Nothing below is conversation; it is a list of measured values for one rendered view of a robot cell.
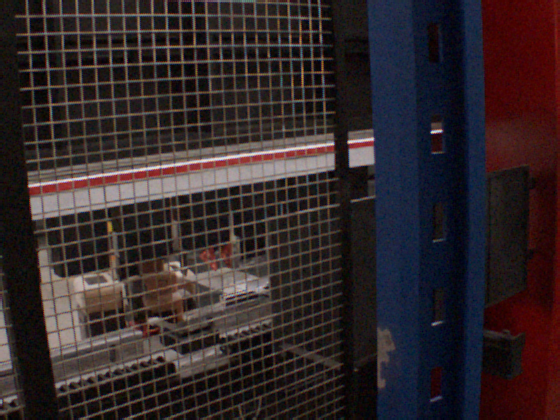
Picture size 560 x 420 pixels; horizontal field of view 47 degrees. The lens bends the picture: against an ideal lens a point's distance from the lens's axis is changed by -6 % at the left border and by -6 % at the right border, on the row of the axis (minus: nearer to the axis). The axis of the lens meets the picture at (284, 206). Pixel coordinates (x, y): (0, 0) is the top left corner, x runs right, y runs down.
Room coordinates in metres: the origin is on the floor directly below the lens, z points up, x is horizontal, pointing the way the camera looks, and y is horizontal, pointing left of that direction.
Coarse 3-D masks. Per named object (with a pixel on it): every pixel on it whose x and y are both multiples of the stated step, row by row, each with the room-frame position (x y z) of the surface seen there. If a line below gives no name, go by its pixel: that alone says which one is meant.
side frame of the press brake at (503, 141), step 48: (528, 0) 2.25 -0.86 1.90; (528, 48) 2.26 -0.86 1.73; (528, 96) 2.26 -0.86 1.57; (432, 144) 2.59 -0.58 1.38; (528, 144) 2.26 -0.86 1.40; (528, 240) 2.26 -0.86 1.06; (528, 288) 2.25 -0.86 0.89; (528, 336) 2.25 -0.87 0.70; (432, 384) 2.59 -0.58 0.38; (480, 384) 2.40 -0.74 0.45; (528, 384) 2.24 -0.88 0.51
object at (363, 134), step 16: (432, 128) 2.30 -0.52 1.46; (240, 144) 1.79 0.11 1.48; (256, 144) 1.81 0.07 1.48; (272, 144) 1.85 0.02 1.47; (304, 144) 1.92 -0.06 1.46; (320, 144) 1.96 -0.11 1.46; (112, 160) 1.56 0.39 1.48; (128, 160) 1.57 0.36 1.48; (144, 160) 1.60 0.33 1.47; (176, 160) 1.65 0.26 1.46; (192, 160) 1.68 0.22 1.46; (32, 176) 1.42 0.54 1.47; (64, 176) 1.46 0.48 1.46; (80, 176) 1.49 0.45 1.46
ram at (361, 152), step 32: (224, 160) 1.99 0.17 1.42; (256, 160) 2.07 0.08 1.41; (288, 160) 2.15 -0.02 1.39; (320, 160) 2.24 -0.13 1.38; (352, 160) 2.33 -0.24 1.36; (32, 192) 1.61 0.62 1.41; (96, 192) 1.73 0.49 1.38; (128, 192) 1.79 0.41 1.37; (160, 192) 1.85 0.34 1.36; (192, 192) 1.92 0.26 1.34
